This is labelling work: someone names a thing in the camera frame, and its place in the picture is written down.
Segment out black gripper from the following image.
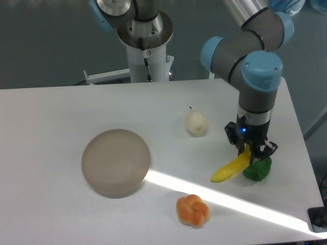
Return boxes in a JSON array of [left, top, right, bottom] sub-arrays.
[[224, 116, 278, 165]]

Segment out yellow banana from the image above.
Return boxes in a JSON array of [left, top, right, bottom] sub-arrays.
[[211, 145, 251, 183]]

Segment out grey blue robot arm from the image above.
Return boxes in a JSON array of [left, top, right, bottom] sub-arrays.
[[89, 1, 294, 160]]

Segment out green bell pepper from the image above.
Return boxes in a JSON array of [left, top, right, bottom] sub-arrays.
[[243, 157, 272, 182]]

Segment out white pear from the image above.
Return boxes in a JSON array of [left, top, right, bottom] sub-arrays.
[[185, 107, 207, 136]]

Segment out orange knotted bread roll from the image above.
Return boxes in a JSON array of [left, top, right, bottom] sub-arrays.
[[176, 194, 211, 228]]

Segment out black device at table corner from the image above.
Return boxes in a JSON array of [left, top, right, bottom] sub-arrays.
[[308, 207, 326, 233]]

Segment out beige round plate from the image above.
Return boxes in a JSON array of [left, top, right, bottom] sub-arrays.
[[81, 129, 151, 198]]

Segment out blue plastic bag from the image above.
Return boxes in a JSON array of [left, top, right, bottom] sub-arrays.
[[309, 0, 327, 15], [268, 0, 306, 16]]

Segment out white right frame bracket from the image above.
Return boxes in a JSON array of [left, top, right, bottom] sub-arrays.
[[208, 72, 215, 79]]

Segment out white frame bracket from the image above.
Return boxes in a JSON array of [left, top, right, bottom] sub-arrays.
[[208, 72, 215, 79], [83, 68, 130, 85]]

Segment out black pedestal cable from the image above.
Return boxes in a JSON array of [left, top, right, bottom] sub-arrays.
[[138, 37, 153, 82]]

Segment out white left frame bracket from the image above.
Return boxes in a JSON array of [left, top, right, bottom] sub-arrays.
[[83, 68, 130, 85]]

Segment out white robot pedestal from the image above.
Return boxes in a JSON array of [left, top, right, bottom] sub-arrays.
[[117, 11, 174, 83]]

